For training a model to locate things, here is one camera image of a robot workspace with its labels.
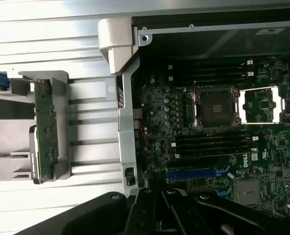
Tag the silver socket cover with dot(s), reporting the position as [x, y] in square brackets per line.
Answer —
[263, 105]

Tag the black open PC case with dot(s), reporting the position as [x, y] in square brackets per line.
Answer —
[128, 122]

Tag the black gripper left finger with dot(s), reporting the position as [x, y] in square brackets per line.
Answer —
[140, 215]

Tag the blue expansion slot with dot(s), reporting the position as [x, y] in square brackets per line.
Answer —
[191, 174]

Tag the green motherboard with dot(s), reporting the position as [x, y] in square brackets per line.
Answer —
[270, 156]

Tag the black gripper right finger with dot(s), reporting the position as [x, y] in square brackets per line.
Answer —
[208, 220]

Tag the CPU socket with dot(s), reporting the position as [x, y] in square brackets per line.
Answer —
[216, 107]

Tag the grey parts rack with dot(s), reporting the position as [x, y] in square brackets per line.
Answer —
[61, 171]

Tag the beige case corner bracket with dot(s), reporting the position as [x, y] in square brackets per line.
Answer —
[115, 41]

